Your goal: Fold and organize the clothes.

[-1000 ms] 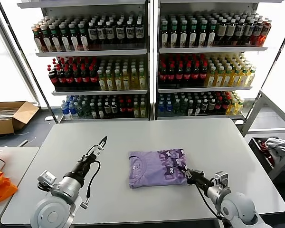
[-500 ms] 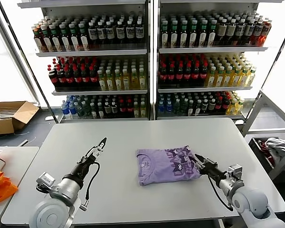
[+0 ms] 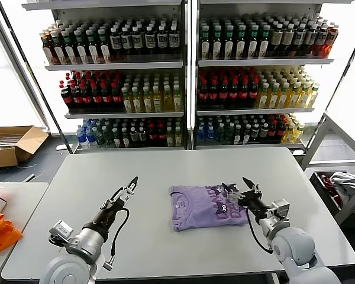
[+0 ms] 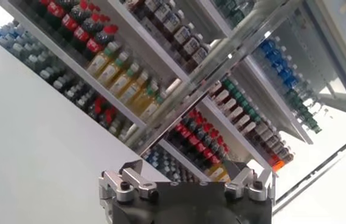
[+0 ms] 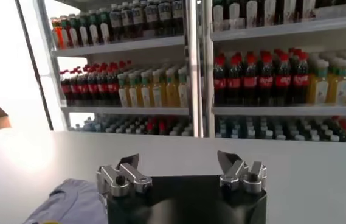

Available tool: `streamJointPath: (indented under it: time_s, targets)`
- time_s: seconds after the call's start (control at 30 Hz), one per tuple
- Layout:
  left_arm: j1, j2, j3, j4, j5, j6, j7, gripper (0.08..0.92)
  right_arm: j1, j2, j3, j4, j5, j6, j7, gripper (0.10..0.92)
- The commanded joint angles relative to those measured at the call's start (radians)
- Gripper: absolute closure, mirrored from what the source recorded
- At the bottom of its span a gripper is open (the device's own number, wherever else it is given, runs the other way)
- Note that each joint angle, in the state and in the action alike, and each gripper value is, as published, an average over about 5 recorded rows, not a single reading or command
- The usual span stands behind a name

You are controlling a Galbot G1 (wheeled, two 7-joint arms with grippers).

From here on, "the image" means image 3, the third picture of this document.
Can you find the white side table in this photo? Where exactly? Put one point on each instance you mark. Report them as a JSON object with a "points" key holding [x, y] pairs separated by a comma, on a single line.
{"points": [[23, 201]]}

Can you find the open cardboard box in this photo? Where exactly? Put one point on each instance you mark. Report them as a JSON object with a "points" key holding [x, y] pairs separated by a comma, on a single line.
{"points": [[6, 156]]}

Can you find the white packing material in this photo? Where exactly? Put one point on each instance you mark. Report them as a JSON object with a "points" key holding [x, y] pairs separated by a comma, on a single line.
{"points": [[0, 143]]}

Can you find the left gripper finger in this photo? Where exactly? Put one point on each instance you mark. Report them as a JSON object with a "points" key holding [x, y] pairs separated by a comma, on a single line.
{"points": [[114, 199], [130, 189]]}

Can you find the yellow juice bottle green cap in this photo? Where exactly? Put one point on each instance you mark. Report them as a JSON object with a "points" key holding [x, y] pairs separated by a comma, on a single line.
{"points": [[137, 103], [177, 102], [147, 103], [293, 97], [156, 103], [273, 99], [313, 97], [303, 97], [263, 99], [167, 102], [127, 103], [283, 99]]}

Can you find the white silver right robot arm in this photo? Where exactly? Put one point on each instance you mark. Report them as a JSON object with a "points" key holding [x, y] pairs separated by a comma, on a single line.
{"points": [[296, 248]]}

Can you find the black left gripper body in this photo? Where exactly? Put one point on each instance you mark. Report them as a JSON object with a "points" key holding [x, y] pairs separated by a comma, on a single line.
{"points": [[106, 219]]}

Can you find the purple printed t-shirt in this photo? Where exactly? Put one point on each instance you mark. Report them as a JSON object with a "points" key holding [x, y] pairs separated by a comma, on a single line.
{"points": [[192, 216]]}

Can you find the dark tea bottle green label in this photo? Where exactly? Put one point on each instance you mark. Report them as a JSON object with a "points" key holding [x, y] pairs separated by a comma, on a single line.
{"points": [[252, 46], [93, 52], [264, 46], [105, 52], [204, 47], [216, 47], [69, 53], [228, 47], [240, 46], [58, 53], [81, 52]]}

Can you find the reddish tea bottle white label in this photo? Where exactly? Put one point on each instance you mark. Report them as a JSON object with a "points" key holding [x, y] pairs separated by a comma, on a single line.
{"points": [[47, 54]]}

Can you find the dark slanted metal post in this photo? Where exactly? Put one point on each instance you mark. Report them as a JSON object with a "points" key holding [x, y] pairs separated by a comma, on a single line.
{"points": [[335, 88], [41, 88]]}

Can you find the black plastic crate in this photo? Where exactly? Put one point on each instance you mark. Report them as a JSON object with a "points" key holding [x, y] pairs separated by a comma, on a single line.
{"points": [[322, 189]]}

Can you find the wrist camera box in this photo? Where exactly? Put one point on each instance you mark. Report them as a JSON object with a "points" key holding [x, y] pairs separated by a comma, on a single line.
{"points": [[60, 230], [281, 208]]}

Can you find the dark red garment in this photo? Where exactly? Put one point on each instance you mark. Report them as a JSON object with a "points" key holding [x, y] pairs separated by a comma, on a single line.
{"points": [[328, 185]]}

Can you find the red drink bottle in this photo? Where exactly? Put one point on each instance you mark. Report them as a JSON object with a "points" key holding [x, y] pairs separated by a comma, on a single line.
{"points": [[332, 37]]}

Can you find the orange cloth bag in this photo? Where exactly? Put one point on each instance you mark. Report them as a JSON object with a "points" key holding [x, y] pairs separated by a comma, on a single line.
{"points": [[0, 233]]}

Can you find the grey white garment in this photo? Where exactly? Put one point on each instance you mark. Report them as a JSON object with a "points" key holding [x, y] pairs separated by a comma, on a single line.
{"points": [[346, 180]]}

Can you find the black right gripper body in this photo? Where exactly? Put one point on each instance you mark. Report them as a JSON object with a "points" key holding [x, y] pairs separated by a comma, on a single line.
{"points": [[254, 205]]}

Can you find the metal beverage shelf rack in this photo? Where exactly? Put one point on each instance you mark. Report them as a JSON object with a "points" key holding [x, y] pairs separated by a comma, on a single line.
{"points": [[115, 65], [264, 62]]}

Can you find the short grey floor stick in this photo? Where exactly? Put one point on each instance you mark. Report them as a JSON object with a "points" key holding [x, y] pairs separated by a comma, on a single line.
{"points": [[29, 177]]}

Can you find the dark drink bottle black label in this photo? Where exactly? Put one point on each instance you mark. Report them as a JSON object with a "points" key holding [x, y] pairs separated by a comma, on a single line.
{"points": [[173, 38], [115, 41], [126, 41], [136, 40], [149, 40], [161, 39]]}

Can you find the red cap cola bottle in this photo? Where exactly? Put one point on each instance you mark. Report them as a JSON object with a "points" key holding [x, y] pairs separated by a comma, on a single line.
{"points": [[96, 99], [243, 94], [76, 99], [116, 98], [86, 99], [233, 94], [203, 94], [223, 94], [106, 98], [213, 94], [66, 99], [253, 94]]}

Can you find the dark bottle beige label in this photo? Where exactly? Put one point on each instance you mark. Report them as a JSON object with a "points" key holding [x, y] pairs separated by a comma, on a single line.
{"points": [[276, 38], [287, 38]]}

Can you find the dark bottle grey label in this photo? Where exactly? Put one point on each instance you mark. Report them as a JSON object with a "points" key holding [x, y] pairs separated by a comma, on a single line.
{"points": [[310, 37], [321, 37], [298, 38]]}

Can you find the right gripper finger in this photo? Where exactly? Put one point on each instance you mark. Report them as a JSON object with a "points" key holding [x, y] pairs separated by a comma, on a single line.
{"points": [[254, 190], [233, 196]]}

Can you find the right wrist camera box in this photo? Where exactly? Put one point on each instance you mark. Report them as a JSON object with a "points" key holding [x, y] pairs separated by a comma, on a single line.
{"points": [[281, 208]]}

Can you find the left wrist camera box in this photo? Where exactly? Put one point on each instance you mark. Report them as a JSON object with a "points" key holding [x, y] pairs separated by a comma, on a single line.
{"points": [[60, 230]]}

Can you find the small white floor object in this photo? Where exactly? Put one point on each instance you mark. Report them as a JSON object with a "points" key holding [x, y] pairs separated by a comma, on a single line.
{"points": [[61, 147]]}

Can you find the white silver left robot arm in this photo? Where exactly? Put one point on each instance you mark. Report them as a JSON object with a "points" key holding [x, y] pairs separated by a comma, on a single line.
{"points": [[68, 266]]}

